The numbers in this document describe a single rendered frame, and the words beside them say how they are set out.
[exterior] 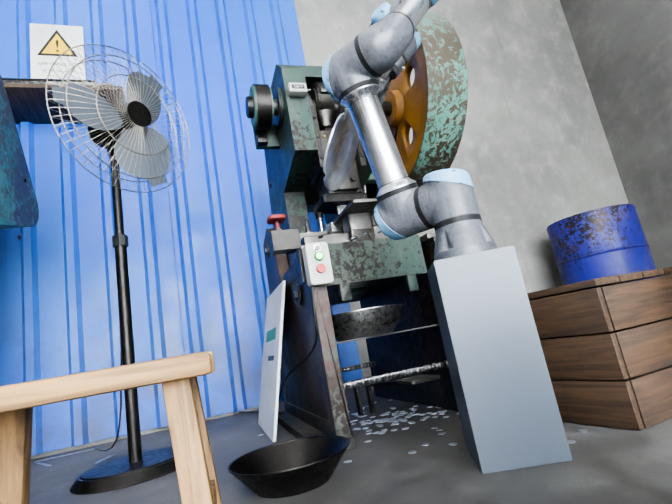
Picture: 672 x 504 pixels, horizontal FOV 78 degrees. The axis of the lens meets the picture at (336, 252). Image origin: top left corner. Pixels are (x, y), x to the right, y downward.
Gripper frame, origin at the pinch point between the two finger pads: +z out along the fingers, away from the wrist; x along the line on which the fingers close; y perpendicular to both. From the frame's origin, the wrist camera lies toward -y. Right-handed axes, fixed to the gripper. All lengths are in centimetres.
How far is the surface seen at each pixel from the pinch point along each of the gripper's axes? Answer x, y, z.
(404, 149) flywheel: 11, -52, -22
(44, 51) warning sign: -223, -92, 28
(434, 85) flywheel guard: 12.8, -13.9, -33.2
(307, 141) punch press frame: -17.6, -21.6, 9.4
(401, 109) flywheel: 0, -45, -35
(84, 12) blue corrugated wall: -232, -103, -12
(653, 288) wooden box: 98, 18, 7
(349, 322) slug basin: 36, -24, 58
